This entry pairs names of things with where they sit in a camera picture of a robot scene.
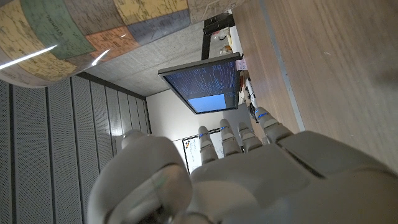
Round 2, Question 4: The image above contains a computer monitor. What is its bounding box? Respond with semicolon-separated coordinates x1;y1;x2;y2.
157;52;242;115

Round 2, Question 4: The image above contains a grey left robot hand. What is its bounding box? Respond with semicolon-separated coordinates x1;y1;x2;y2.
86;107;398;224

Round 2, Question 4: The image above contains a rolled colourful map tube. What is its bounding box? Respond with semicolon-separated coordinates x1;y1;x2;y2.
0;0;249;89

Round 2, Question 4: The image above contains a whiteboard with black frame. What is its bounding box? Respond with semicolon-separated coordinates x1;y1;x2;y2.
182;129;224;174

